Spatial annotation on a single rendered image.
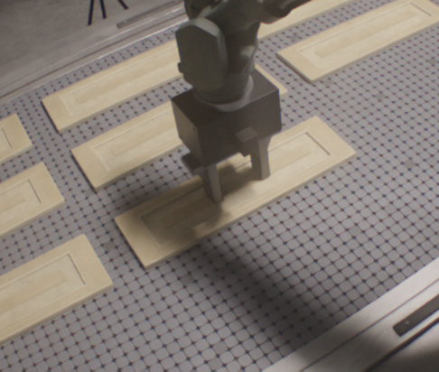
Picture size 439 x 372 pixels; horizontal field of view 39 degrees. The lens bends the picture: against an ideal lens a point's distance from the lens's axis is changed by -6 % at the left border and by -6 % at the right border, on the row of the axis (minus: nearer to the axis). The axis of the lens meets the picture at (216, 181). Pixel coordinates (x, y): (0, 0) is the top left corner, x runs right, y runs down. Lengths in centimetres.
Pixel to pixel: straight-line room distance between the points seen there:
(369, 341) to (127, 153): 89
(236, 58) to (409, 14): 108
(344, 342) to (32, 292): 78
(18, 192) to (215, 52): 83
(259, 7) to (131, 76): 98
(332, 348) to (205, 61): 68
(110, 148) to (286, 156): 51
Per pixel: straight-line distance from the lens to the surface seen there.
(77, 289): 164
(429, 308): 154
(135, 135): 195
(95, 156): 193
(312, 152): 183
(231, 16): 134
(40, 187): 191
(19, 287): 171
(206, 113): 149
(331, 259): 161
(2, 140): 214
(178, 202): 175
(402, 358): 151
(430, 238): 167
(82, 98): 215
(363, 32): 227
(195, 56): 137
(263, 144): 168
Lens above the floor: 218
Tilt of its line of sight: 47 degrees down
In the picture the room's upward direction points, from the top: 10 degrees counter-clockwise
